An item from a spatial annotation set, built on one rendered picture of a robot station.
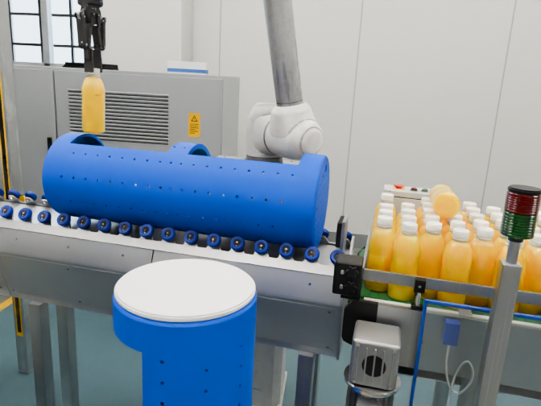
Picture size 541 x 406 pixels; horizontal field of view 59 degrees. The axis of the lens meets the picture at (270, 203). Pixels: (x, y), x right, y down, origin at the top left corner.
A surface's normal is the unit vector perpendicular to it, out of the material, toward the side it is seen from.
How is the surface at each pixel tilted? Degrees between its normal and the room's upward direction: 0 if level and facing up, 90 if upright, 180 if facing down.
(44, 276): 110
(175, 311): 0
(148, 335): 90
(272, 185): 63
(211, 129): 90
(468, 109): 90
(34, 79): 90
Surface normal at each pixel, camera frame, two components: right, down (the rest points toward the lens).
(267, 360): -0.14, 0.24
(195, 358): 0.28, 0.25
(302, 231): -0.25, 0.60
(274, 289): -0.22, -0.11
